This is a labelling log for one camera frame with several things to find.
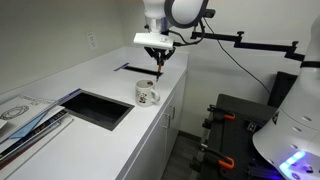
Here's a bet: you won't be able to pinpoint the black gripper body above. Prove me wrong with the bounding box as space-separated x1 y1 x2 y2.
145 47 175 64

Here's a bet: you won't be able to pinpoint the wall power outlet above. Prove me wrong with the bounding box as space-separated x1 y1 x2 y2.
87 32 98 50

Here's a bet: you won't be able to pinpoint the black perforated robot table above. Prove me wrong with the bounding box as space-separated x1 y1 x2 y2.
189 94 282 180

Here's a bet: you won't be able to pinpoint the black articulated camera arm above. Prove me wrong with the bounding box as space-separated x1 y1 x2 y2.
204 31 305 62

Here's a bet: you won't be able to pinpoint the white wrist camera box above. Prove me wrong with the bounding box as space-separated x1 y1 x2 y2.
133 33 173 50

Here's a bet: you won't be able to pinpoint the orange-tipped black clamp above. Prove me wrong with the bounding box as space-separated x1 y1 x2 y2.
200 143 235 169
207 104 235 120

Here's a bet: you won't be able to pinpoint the near rectangular counter opening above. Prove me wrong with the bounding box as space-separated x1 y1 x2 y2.
59 89 134 131

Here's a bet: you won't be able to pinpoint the large magazine stack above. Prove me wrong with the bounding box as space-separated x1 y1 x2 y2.
0 94 68 168

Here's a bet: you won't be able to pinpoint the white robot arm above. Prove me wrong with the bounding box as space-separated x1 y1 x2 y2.
134 0 320 180

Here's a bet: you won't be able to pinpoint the dark marker pen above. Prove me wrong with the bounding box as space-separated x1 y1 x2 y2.
156 65 162 82

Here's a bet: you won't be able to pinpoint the white ceramic mug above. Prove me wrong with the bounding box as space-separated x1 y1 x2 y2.
135 80 160 107

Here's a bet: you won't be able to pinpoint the lower orange-tipped black clamp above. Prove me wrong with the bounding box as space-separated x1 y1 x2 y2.
200 143 235 169

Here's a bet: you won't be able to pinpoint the white base cabinets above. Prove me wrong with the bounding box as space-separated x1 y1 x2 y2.
116 74 186 180

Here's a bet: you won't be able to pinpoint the black hanging cable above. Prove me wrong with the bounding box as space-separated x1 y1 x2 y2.
168 18 272 96

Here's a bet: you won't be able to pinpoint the upper orange-tipped black clamp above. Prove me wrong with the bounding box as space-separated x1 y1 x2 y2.
207 104 235 120

